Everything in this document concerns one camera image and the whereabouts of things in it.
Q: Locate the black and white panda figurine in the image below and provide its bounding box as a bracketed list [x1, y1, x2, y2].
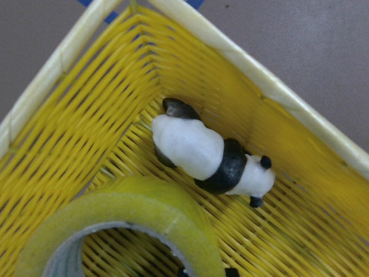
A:
[152, 98, 276, 208]

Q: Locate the yellow woven plastic basket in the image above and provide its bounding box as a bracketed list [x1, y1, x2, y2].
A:
[1, 1, 368, 276]

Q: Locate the yellow-green tape roll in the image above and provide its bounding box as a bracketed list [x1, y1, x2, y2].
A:
[14, 175, 225, 276]

